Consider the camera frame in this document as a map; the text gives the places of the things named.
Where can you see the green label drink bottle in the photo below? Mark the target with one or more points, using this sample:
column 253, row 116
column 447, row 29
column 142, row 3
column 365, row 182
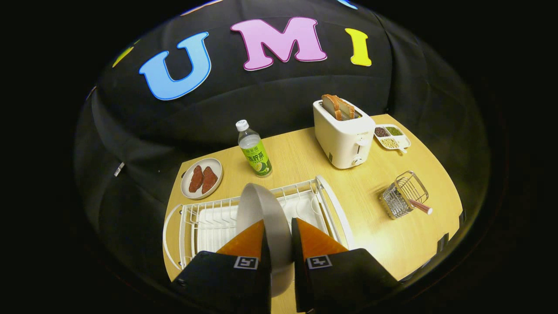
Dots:
column 256, row 157

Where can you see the small silver clip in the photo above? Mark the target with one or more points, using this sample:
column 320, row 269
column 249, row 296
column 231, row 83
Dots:
column 118, row 169

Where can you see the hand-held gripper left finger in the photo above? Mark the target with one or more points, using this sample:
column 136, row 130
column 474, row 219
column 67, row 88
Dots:
column 218, row 279

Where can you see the large white plate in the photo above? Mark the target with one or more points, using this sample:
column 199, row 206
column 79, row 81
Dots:
column 261, row 205

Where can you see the pile of red beans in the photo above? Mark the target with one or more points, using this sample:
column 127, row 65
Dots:
column 382, row 131

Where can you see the small white plate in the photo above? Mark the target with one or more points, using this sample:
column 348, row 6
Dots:
column 216, row 168

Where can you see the white toaster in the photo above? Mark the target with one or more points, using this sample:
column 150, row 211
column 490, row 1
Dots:
column 344, row 139

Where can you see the red meat piece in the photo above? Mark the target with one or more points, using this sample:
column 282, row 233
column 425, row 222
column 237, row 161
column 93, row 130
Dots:
column 209, row 179
column 196, row 179

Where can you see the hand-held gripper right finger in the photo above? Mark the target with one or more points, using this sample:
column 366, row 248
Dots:
column 344, row 279

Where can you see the white divided snack dish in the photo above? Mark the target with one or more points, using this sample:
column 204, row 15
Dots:
column 403, row 141

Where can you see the pile of yellow soybeans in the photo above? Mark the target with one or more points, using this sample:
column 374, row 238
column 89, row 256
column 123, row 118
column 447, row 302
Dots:
column 389, row 143

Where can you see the toast bread slice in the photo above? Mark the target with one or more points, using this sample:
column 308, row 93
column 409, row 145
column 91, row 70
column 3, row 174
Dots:
column 331, row 106
column 348, row 108

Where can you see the pile of green beans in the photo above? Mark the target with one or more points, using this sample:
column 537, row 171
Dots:
column 394, row 131

